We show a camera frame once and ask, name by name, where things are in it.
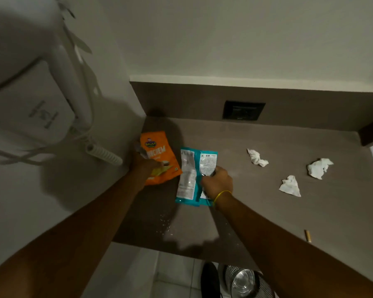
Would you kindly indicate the orange snack packet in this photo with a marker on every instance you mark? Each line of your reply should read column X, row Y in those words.
column 160, row 148

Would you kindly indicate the person's left fingers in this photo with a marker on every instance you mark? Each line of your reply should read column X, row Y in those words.
column 155, row 168

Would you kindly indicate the white wall hair dryer unit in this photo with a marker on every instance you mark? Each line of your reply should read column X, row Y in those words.
column 21, row 105

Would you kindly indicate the teal snack packet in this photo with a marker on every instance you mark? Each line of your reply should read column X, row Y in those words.
column 189, row 173

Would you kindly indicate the black bin lid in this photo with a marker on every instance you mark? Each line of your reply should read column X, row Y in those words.
column 210, row 280

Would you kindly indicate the person's left hand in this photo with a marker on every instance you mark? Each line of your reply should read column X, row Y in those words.
column 141, row 166

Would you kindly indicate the crumpled white tissue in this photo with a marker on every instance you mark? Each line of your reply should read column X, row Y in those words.
column 317, row 168
column 290, row 186
column 256, row 158

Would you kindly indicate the yellow wristband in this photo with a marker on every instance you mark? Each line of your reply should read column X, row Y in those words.
column 220, row 194

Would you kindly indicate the person's right fingers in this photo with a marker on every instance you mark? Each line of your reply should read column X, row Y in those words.
column 209, row 183

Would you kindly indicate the black wall socket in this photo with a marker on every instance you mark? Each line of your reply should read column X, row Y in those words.
column 243, row 110

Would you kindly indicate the person's left forearm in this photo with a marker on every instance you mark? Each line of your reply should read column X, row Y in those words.
column 74, row 238

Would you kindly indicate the person's right hand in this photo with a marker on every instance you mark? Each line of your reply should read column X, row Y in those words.
column 217, row 184

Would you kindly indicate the small golden cigarette butt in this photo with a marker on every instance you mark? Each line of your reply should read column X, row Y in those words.
column 308, row 236

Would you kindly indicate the scattered white crumbs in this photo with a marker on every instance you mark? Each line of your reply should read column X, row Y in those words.
column 166, row 225

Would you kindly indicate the steel waste bin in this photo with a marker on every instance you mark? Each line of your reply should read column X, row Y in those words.
column 244, row 282

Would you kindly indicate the person's right forearm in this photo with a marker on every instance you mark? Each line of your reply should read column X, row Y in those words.
column 286, row 260

